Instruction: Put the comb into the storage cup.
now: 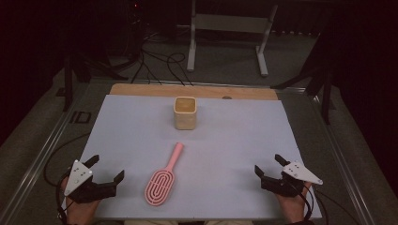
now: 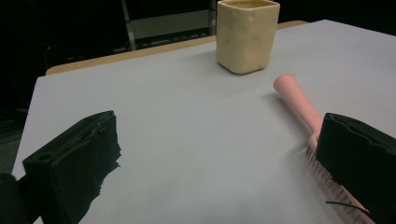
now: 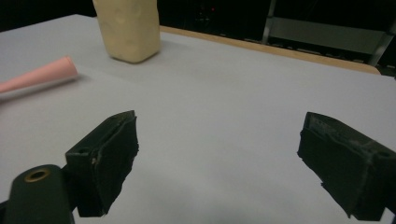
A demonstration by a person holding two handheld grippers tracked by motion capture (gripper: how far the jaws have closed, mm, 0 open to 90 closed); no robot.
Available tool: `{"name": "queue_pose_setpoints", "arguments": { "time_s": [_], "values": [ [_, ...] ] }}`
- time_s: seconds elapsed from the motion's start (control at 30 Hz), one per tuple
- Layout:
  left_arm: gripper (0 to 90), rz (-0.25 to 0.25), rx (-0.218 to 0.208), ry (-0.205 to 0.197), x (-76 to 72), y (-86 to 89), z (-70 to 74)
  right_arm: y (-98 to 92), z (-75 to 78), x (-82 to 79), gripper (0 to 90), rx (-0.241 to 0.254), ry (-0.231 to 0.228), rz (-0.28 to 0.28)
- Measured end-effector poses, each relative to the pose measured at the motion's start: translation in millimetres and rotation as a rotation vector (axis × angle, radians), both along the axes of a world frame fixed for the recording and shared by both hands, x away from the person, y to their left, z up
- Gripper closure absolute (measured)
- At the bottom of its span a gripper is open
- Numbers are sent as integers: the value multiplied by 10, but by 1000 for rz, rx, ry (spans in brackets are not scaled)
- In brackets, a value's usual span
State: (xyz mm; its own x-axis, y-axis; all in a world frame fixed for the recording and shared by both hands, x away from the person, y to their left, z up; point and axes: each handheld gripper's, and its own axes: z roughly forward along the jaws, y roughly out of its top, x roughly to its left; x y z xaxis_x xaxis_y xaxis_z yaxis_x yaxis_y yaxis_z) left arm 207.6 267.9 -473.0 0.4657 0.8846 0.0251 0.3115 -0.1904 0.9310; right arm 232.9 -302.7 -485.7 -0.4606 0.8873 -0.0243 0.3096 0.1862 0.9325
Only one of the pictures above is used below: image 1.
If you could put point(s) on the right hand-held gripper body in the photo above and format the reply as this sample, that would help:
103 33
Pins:
281 186

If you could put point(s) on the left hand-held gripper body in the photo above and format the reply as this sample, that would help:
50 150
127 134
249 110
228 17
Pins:
78 175

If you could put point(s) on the pink hairbrush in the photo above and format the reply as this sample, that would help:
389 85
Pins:
160 186

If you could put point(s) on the person's right hand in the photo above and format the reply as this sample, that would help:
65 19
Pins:
294 207

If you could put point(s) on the person's left hand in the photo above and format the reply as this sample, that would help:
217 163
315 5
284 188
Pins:
78 212

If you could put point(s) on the white table mat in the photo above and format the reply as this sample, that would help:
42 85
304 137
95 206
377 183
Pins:
219 140

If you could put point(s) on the black metal stand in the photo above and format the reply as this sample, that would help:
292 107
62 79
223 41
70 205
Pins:
326 100
68 84

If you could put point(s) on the white metal stand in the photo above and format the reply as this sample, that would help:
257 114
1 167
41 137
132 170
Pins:
230 23

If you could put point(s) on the dark equipment with red light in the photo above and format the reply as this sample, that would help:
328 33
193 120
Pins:
135 18

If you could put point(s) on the silver metal floor rail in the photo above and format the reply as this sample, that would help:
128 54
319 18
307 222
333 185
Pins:
341 162
37 162

